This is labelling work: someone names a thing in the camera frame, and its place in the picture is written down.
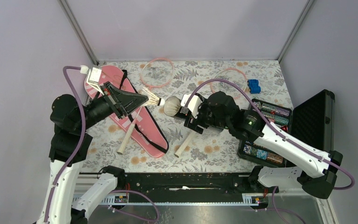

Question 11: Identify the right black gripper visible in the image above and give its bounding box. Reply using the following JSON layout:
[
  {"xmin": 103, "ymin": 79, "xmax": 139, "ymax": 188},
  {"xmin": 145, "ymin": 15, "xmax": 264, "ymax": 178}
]
[{"xmin": 184, "ymin": 97, "xmax": 231, "ymax": 134}]

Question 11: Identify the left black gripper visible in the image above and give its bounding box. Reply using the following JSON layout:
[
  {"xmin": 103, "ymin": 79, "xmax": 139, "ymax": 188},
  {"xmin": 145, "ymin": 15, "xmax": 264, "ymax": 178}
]
[{"xmin": 78, "ymin": 80, "xmax": 150, "ymax": 130}]

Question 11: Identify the white shuttlecock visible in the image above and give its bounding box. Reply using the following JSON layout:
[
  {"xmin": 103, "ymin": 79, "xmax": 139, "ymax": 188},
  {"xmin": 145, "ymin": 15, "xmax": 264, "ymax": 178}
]
[{"xmin": 141, "ymin": 87, "xmax": 166, "ymax": 106}]

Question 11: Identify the black shuttlecock tube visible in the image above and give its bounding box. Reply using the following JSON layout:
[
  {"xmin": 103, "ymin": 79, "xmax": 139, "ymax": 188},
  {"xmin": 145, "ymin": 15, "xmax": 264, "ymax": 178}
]
[{"xmin": 163, "ymin": 96, "xmax": 181, "ymax": 117}]

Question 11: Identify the pink badminton racket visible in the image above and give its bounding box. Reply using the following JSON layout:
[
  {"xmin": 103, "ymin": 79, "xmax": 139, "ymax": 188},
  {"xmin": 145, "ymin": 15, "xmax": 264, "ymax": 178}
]
[
  {"xmin": 117, "ymin": 58, "xmax": 174, "ymax": 155},
  {"xmin": 174, "ymin": 68, "xmax": 248, "ymax": 158}
]

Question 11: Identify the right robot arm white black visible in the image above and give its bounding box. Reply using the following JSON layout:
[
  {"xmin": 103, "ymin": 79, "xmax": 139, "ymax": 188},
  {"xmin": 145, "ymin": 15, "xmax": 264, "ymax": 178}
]
[{"xmin": 181, "ymin": 91, "xmax": 343, "ymax": 199}]

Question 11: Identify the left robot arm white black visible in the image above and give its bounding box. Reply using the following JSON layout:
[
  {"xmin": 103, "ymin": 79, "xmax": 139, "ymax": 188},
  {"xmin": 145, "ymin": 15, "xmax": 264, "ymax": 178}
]
[{"xmin": 37, "ymin": 82, "xmax": 148, "ymax": 224}]

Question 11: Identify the blue toy car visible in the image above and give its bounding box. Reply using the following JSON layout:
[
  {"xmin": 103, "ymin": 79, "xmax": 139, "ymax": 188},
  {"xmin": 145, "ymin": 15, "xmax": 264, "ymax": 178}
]
[{"xmin": 248, "ymin": 79, "xmax": 261, "ymax": 94}]

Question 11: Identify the black poker chip case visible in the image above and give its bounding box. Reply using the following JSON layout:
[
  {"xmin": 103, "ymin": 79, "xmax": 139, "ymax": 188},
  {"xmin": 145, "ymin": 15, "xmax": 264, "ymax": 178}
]
[{"xmin": 237, "ymin": 90, "xmax": 335, "ymax": 168}]

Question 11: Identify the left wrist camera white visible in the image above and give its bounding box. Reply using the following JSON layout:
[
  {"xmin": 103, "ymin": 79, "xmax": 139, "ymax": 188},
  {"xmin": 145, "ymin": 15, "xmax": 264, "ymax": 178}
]
[{"xmin": 80, "ymin": 65, "xmax": 103, "ymax": 94}]

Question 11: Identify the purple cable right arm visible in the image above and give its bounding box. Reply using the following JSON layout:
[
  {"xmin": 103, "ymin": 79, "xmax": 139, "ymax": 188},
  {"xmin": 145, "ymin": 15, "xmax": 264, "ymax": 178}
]
[{"xmin": 185, "ymin": 78, "xmax": 356, "ymax": 224}]

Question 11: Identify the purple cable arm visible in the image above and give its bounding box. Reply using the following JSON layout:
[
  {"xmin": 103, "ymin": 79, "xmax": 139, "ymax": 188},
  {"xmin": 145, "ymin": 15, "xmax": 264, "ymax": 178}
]
[
  {"xmin": 43, "ymin": 65, "xmax": 160, "ymax": 224},
  {"xmin": 185, "ymin": 78, "xmax": 356, "ymax": 224}
]

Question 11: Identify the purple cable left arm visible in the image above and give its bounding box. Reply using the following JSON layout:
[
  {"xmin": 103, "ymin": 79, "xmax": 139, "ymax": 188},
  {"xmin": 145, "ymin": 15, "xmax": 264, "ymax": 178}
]
[{"xmin": 43, "ymin": 65, "xmax": 160, "ymax": 224}]

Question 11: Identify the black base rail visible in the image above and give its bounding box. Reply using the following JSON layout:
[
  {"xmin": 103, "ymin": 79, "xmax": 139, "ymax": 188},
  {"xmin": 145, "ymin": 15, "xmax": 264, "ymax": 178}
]
[{"xmin": 97, "ymin": 172, "xmax": 278, "ymax": 200}]

